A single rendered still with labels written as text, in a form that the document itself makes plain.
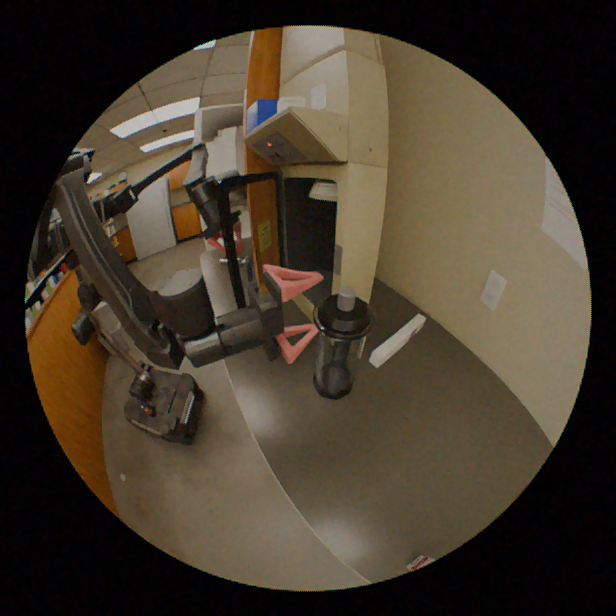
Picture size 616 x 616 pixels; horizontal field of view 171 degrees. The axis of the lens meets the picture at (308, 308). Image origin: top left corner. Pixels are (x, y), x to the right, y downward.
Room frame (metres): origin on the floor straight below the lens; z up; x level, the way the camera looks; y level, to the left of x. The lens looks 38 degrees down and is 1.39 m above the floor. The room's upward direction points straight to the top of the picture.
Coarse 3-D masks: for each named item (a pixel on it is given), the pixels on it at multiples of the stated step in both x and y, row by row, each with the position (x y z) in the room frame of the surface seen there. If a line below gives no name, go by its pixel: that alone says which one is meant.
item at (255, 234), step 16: (240, 192) 0.43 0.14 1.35; (256, 192) 0.50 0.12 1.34; (272, 192) 0.60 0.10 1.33; (240, 208) 0.42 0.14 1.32; (256, 208) 0.49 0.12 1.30; (272, 208) 0.60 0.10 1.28; (240, 224) 0.41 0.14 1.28; (256, 224) 0.49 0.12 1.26; (272, 224) 0.59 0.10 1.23; (224, 240) 0.36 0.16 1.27; (240, 240) 0.41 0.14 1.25; (256, 240) 0.48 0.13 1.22; (272, 240) 0.58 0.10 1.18; (240, 256) 0.40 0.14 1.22; (256, 256) 0.47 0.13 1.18; (272, 256) 0.57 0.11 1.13; (240, 272) 0.39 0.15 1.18; (256, 272) 0.46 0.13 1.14
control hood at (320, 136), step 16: (288, 112) 0.34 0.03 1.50; (304, 112) 0.35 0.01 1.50; (320, 112) 0.36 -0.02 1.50; (256, 128) 0.48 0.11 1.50; (272, 128) 0.43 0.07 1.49; (288, 128) 0.39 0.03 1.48; (304, 128) 0.36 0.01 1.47; (320, 128) 0.36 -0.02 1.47; (336, 128) 0.38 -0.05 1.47; (304, 144) 0.41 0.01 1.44; (320, 144) 0.37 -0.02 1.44; (336, 144) 0.38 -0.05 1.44; (304, 160) 0.47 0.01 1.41; (320, 160) 0.43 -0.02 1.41; (336, 160) 0.38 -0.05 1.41
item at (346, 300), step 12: (348, 288) 0.28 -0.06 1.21; (324, 300) 0.29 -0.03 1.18; (336, 300) 0.29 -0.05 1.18; (348, 300) 0.26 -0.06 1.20; (360, 300) 0.29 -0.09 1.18; (324, 312) 0.26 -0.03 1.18; (336, 312) 0.25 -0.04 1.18; (348, 312) 0.25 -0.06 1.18; (360, 312) 0.25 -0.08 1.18; (336, 324) 0.23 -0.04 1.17; (348, 324) 0.23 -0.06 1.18; (360, 324) 0.23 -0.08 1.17
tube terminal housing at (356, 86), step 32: (320, 64) 0.47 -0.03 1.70; (352, 64) 0.40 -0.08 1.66; (288, 96) 0.61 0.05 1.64; (352, 96) 0.40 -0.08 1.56; (384, 96) 0.44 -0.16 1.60; (352, 128) 0.39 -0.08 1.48; (384, 128) 0.44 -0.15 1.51; (352, 160) 0.40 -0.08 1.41; (384, 160) 0.44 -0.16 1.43; (352, 192) 0.40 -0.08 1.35; (384, 192) 0.44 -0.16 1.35; (352, 224) 0.40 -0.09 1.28; (352, 256) 0.40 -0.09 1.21
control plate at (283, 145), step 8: (272, 136) 0.46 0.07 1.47; (280, 136) 0.44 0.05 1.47; (256, 144) 0.56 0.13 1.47; (264, 144) 0.53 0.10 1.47; (272, 144) 0.50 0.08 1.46; (280, 144) 0.47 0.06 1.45; (288, 144) 0.45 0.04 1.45; (264, 152) 0.58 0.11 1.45; (272, 152) 0.55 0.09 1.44; (280, 152) 0.52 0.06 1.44; (288, 152) 0.49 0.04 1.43; (296, 152) 0.46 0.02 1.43; (272, 160) 0.60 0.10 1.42; (280, 160) 0.56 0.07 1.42; (288, 160) 0.53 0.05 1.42
